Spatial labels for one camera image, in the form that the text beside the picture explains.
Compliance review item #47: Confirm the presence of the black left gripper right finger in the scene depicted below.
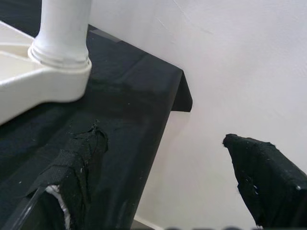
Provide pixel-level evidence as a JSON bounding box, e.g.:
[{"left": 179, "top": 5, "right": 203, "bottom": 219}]
[{"left": 222, "top": 133, "right": 307, "bottom": 227}]

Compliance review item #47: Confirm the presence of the white plastic table top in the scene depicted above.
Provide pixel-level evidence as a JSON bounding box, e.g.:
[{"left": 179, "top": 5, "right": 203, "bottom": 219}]
[{"left": 0, "top": 20, "right": 93, "bottom": 127}]

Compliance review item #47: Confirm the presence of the white plastic table leg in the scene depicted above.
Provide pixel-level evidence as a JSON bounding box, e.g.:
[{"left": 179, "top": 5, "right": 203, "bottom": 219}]
[{"left": 27, "top": 0, "right": 93, "bottom": 69}]

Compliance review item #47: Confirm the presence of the small clear tape patch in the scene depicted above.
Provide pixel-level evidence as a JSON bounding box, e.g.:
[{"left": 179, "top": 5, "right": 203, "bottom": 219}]
[{"left": 92, "top": 28, "right": 122, "bottom": 44}]

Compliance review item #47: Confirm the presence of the black tablecloth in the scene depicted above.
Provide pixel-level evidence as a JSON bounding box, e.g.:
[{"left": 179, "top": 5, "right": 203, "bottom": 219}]
[{"left": 0, "top": 0, "right": 194, "bottom": 230}]

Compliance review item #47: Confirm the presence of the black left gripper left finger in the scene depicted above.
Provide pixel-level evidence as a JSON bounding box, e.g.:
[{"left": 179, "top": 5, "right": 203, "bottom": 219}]
[{"left": 0, "top": 124, "right": 109, "bottom": 230}]

